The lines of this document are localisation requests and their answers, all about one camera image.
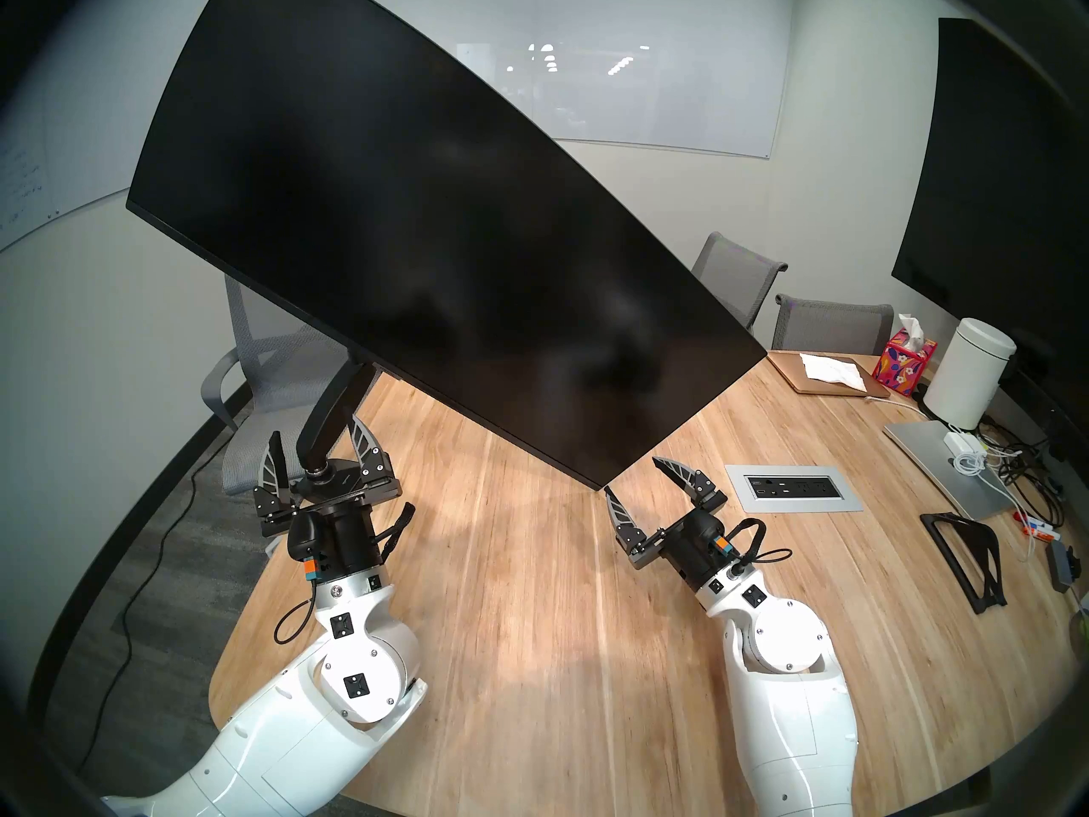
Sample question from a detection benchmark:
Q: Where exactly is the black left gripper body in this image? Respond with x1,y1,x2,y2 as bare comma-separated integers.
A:
254,475,403,583

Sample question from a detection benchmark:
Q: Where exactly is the left wrist black cable loop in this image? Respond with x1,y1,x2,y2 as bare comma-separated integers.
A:
274,598,317,646

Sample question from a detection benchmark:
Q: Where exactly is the white cylindrical bin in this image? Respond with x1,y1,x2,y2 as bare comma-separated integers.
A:
923,317,1018,431

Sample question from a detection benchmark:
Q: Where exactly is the white power adapter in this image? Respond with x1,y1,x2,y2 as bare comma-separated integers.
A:
943,431,988,471

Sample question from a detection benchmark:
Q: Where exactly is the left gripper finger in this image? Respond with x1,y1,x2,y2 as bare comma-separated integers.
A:
254,432,299,518
349,415,402,486

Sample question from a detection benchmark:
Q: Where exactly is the glass whiteboard with writing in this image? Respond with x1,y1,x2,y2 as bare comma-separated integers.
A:
0,0,226,254

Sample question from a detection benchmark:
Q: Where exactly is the glass whiteboard without writing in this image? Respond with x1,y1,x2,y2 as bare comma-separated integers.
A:
374,0,784,159

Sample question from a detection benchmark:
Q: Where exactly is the grey mesh chair with armrests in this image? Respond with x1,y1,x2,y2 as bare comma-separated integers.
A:
201,275,358,497

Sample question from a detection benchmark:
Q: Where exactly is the grey tilted office chair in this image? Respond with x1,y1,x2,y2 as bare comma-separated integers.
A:
691,231,789,331

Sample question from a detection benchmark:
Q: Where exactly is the black folding laptop stand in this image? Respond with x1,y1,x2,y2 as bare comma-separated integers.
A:
919,511,1009,614

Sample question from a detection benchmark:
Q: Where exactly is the tangle of black cables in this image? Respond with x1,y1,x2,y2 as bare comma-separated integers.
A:
978,415,1069,527

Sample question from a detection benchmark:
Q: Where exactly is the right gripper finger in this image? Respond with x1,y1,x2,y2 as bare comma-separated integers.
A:
652,456,726,510
602,485,661,563

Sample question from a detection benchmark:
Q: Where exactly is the black floor cable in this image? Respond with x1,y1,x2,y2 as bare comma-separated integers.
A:
77,454,214,774

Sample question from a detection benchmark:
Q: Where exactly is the white paper napkin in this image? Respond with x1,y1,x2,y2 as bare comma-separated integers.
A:
800,353,869,392

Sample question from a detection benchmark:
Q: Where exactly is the left wrist black connector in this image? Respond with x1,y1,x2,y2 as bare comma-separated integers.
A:
288,511,324,580

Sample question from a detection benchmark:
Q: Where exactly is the silver table power outlet box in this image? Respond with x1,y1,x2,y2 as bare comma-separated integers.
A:
725,464,864,514

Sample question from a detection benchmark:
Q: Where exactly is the grey small adapter block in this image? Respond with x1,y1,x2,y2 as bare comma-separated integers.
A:
1048,539,1081,593

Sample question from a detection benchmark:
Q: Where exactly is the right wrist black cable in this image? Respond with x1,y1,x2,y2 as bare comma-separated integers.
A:
723,517,794,569

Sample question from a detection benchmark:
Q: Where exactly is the silver closed laptop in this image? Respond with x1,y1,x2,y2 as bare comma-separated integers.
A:
883,420,1018,521

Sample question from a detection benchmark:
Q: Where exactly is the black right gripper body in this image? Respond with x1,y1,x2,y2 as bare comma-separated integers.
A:
627,488,735,591

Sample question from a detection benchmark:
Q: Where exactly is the grey low-back office chair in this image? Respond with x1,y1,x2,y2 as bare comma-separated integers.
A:
773,294,894,357

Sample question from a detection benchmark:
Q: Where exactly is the left wrist black cable plug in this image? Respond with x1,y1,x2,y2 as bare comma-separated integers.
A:
373,502,418,563

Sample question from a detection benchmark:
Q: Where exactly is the brown leather pad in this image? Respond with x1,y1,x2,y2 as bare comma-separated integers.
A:
766,351,892,399

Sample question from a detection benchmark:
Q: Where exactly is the colourful floral tissue box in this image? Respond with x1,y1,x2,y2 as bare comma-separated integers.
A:
871,313,938,397

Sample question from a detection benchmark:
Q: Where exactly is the curved black widescreen monitor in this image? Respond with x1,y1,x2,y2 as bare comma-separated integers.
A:
126,0,768,491

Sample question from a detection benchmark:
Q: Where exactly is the large black wall television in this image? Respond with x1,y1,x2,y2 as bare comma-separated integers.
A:
891,17,1089,374

